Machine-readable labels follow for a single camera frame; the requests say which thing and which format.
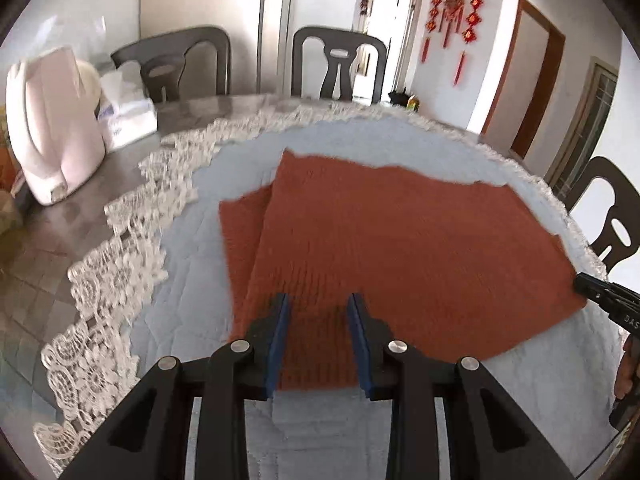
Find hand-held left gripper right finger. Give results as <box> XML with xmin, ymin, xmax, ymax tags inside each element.
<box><xmin>347</xmin><ymin>293</ymin><xmax>576</xmax><ymax>480</ymax></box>

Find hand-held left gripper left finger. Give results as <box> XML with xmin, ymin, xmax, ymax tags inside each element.
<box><xmin>60</xmin><ymin>294</ymin><xmax>292</xmax><ymax>480</ymax></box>

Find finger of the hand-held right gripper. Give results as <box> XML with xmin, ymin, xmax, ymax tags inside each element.
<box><xmin>573</xmin><ymin>272</ymin><xmax>640</xmax><ymax>333</ymax></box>

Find rust knit sweater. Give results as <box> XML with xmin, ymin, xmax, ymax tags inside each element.
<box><xmin>218</xmin><ymin>150</ymin><xmax>588</xmax><ymax>392</ymax></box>

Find person's right hand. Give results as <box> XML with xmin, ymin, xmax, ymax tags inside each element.
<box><xmin>614</xmin><ymin>335</ymin><xmax>637</xmax><ymax>401</ymax></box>

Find blue quilted lace-edged mat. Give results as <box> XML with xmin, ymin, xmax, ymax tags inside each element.
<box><xmin>32</xmin><ymin>101</ymin><xmax>631</xmax><ymax>480</ymax></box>

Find dark plastic chair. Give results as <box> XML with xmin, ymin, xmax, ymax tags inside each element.
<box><xmin>291</xmin><ymin>26</ymin><xmax>388</xmax><ymax>106</ymax></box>
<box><xmin>567</xmin><ymin>156</ymin><xmax>640</xmax><ymax>268</ymax></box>
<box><xmin>110</xmin><ymin>25</ymin><xmax>232</xmax><ymax>105</ymax></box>

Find grey glass panel door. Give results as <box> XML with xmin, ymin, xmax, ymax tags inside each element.
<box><xmin>544</xmin><ymin>56</ymin><xmax>621</xmax><ymax>203</ymax></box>

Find brown framed door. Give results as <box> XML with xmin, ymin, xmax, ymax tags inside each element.
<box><xmin>481</xmin><ymin>0</ymin><xmax>567</xmax><ymax>159</ymax></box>

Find white tissue pack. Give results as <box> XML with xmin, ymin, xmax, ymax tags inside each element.
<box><xmin>95</xmin><ymin>60</ymin><xmax>160</xmax><ymax>153</ymax></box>

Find pink electric kettle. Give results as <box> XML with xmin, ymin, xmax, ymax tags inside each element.
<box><xmin>6</xmin><ymin>46</ymin><xmax>107</xmax><ymax>206</ymax></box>

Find long red knot ornament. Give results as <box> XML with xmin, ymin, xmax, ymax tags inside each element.
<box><xmin>452</xmin><ymin>0</ymin><xmax>486</xmax><ymax>87</ymax></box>

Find colourful bag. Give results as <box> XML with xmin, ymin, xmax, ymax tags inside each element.
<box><xmin>0</xmin><ymin>130</ymin><xmax>21</xmax><ymax>193</ymax></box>

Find red fan-shaped knot ornament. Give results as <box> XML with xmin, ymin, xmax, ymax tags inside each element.
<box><xmin>441</xmin><ymin>0</ymin><xmax>465</xmax><ymax>50</ymax></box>

